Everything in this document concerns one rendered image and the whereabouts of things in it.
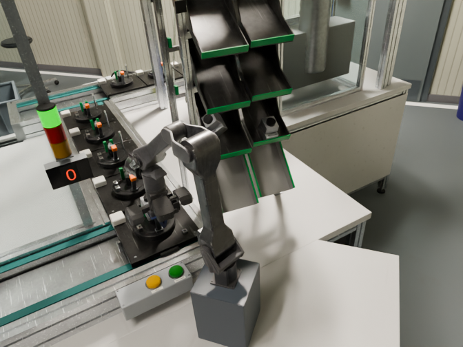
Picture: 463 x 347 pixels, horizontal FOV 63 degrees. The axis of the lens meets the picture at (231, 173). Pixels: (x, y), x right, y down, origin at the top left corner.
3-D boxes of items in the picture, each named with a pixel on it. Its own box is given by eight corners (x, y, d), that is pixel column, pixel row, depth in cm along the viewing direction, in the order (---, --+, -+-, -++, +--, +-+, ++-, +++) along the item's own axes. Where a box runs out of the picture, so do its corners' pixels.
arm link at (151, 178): (169, 166, 99) (149, 153, 105) (151, 175, 96) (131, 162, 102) (173, 186, 103) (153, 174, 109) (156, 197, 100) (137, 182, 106)
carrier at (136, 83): (147, 88, 232) (143, 68, 225) (108, 98, 223) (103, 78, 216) (135, 76, 250) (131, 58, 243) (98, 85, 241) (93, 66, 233)
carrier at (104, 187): (173, 197, 143) (168, 169, 136) (109, 220, 134) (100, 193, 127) (151, 167, 161) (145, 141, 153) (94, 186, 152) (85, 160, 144)
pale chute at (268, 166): (291, 189, 137) (295, 187, 133) (257, 198, 134) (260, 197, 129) (268, 117, 141) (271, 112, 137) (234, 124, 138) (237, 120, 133)
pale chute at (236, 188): (255, 204, 131) (259, 202, 127) (219, 214, 128) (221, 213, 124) (233, 128, 135) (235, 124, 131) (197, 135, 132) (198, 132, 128)
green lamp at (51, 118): (63, 124, 106) (57, 109, 103) (43, 130, 104) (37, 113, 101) (60, 118, 109) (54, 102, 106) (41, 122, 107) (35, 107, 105)
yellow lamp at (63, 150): (73, 155, 111) (68, 140, 109) (55, 160, 110) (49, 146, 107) (70, 148, 115) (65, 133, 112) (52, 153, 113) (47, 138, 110)
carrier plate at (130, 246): (203, 237, 125) (202, 233, 123) (132, 268, 115) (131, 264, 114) (174, 199, 142) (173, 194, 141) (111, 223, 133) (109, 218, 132)
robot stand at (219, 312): (246, 352, 101) (243, 306, 90) (198, 338, 105) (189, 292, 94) (260, 308, 112) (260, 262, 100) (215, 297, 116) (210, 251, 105)
